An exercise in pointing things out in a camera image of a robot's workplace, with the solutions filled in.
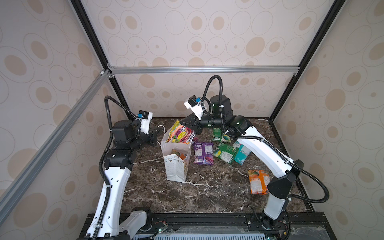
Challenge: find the left black corrugated cable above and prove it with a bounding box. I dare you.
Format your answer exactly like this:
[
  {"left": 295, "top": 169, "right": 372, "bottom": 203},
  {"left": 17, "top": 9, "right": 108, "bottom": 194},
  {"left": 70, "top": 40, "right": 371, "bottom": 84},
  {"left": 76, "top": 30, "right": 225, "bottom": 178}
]
[{"left": 89, "top": 95, "right": 137, "bottom": 240}]

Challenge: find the far green snack bag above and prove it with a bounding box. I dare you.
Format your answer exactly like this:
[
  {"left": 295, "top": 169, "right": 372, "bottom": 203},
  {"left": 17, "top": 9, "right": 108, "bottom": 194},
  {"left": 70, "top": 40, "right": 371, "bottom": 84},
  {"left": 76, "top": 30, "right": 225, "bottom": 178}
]
[{"left": 213, "top": 128, "right": 231, "bottom": 144}]

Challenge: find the horizontal aluminium back bar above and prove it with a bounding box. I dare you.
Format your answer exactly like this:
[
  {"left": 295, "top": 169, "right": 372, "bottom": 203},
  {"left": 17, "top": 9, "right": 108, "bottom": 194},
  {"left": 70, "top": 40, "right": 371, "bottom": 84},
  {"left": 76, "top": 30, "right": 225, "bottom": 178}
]
[{"left": 109, "top": 65, "right": 300, "bottom": 74}]

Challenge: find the large purple snack bag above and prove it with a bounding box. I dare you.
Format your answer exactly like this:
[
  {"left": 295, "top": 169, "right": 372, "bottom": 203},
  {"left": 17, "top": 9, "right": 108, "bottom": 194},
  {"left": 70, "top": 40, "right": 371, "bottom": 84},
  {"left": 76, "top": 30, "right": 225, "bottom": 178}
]
[{"left": 194, "top": 142, "right": 214, "bottom": 166}]

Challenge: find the white paper gift bag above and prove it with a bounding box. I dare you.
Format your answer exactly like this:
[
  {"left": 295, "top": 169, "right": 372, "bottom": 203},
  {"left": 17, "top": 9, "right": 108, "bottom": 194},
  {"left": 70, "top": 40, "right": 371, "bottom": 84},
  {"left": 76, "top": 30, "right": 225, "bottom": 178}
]
[{"left": 160, "top": 129, "right": 192, "bottom": 183}]

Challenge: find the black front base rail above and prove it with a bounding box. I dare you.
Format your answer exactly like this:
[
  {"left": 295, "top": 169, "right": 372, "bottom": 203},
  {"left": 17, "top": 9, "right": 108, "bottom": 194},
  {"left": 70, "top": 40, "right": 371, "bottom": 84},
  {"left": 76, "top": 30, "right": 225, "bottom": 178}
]
[{"left": 77, "top": 211, "right": 337, "bottom": 240}]

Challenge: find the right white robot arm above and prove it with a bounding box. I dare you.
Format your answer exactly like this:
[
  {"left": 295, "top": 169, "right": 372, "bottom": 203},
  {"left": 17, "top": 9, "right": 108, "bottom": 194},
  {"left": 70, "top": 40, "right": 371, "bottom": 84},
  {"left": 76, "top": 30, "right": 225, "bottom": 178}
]
[{"left": 180, "top": 96, "right": 300, "bottom": 225}]

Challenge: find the black left frame post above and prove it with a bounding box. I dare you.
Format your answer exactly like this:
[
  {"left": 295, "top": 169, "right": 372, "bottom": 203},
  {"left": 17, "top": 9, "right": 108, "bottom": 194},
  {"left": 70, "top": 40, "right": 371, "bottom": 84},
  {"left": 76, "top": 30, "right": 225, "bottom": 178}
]
[{"left": 70, "top": 0, "right": 130, "bottom": 109}]

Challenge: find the Fox's fruits candy bag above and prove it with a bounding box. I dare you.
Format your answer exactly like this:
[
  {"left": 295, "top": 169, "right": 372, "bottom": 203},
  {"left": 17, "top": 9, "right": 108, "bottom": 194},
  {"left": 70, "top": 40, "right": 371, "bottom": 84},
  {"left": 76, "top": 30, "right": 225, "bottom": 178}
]
[
  {"left": 166, "top": 121, "right": 195, "bottom": 145},
  {"left": 172, "top": 149, "right": 187, "bottom": 160}
]

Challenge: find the near green snack bag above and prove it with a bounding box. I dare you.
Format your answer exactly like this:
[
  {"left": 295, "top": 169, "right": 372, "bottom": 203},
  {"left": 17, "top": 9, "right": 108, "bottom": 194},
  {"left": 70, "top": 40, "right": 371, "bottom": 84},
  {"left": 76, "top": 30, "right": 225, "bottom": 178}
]
[{"left": 213, "top": 143, "right": 238, "bottom": 164}]

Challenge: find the diagonal aluminium left bar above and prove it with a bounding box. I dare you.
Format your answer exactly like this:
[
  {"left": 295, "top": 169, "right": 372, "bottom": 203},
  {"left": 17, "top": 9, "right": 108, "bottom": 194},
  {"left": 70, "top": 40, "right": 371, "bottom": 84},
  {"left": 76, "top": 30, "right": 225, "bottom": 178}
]
[{"left": 1, "top": 69, "right": 111, "bottom": 224}]

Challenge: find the black right frame post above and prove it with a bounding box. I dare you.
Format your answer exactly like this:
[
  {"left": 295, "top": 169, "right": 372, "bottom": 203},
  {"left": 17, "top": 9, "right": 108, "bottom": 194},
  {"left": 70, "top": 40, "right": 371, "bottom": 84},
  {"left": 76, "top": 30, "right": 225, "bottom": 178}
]
[{"left": 269, "top": 0, "right": 347, "bottom": 123}]

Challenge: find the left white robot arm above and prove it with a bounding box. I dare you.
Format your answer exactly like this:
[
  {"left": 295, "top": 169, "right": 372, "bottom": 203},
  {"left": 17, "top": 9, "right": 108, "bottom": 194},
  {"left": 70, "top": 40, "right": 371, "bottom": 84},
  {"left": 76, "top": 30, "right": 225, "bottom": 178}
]
[{"left": 82, "top": 119, "right": 161, "bottom": 240}]

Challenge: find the black corrugated cable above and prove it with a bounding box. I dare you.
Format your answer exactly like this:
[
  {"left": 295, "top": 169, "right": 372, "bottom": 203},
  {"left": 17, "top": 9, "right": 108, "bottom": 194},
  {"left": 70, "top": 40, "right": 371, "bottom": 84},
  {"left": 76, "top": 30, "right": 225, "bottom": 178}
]
[
  {"left": 89, "top": 95, "right": 137, "bottom": 240},
  {"left": 200, "top": 74, "right": 330, "bottom": 204}
]

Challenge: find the right black corrugated cable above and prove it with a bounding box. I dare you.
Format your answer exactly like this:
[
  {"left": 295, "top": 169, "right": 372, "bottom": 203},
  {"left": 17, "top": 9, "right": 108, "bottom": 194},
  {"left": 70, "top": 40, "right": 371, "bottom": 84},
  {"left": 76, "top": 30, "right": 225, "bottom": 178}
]
[{"left": 200, "top": 74, "right": 330, "bottom": 204}]

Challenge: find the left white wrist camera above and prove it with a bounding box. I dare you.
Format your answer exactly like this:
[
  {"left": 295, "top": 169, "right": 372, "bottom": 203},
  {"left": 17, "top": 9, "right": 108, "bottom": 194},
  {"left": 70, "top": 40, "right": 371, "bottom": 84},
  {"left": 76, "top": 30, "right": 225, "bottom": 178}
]
[{"left": 138, "top": 110, "right": 153, "bottom": 135}]

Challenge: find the orange candy bag face down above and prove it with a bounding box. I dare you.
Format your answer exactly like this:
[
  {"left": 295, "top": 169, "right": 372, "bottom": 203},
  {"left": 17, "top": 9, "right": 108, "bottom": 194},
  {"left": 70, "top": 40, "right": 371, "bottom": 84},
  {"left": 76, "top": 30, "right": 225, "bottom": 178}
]
[{"left": 248, "top": 170, "right": 271, "bottom": 195}]

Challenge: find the teal snack bag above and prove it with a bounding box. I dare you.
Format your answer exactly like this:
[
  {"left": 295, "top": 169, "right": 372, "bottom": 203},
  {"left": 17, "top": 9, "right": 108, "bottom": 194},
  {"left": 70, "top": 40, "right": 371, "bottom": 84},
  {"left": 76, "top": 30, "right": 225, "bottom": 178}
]
[{"left": 233, "top": 141, "right": 251, "bottom": 165}]

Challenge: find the black frame post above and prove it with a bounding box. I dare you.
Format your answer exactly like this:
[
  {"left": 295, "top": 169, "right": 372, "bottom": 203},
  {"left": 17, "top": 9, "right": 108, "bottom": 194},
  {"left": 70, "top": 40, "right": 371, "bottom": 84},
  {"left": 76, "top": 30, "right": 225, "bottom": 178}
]
[
  {"left": 269, "top": 0, "right": 347, "bottom": 123},
  {"left": 70, "top": 0, "right": 130, "bottom": 109}
]

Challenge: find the green snack bag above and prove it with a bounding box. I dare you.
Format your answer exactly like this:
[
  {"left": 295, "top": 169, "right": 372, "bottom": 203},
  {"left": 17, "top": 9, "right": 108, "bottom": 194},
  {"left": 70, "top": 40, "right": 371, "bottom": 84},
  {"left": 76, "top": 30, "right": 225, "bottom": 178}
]
[
  {"left": 213, "top": 143, "right": 238, "bottom": 164},
  {"left": 213, "top": 128, "right": 231, "bottom": 144}
]

